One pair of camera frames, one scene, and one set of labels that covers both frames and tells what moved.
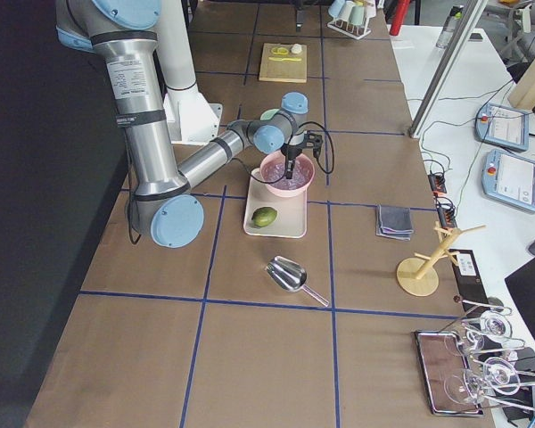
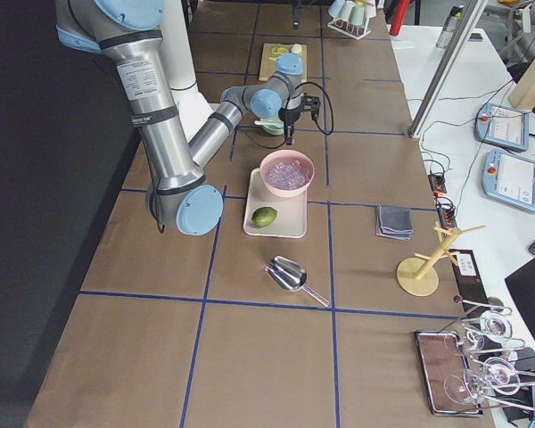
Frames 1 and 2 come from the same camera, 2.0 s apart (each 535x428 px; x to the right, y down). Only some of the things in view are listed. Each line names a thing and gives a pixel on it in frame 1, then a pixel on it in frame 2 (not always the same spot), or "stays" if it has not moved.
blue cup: [356, 15] stays
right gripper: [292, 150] → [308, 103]
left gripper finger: [299, 20] stays
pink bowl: [274, 173] stays
